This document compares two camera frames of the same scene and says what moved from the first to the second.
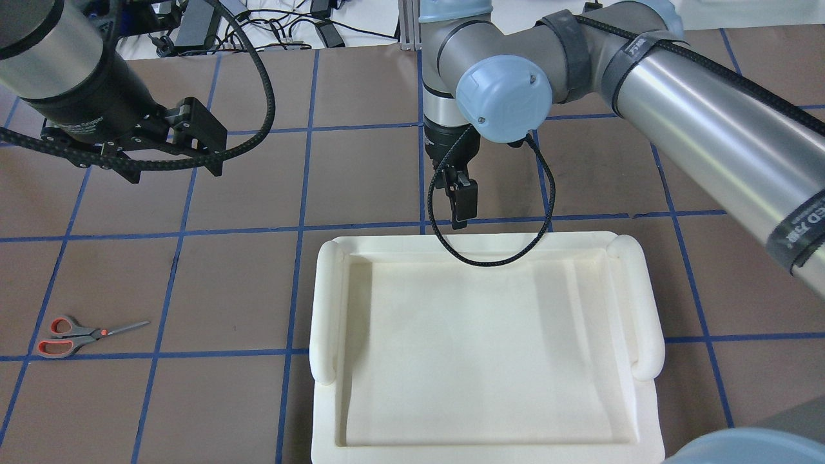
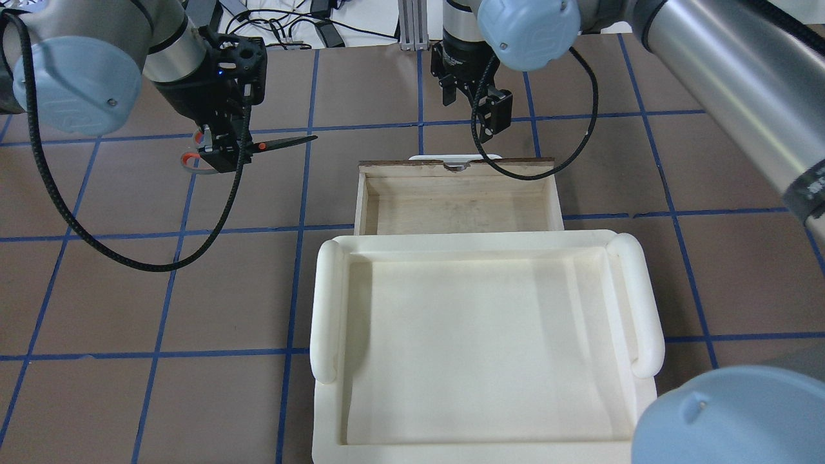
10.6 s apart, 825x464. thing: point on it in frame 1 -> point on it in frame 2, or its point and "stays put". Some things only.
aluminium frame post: x=410 y=28 stays put
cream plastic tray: x=419 y=359 stays put
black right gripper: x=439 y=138 -> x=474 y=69
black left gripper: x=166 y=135 -> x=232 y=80
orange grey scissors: x=68 y=336 -> x=256 y=147
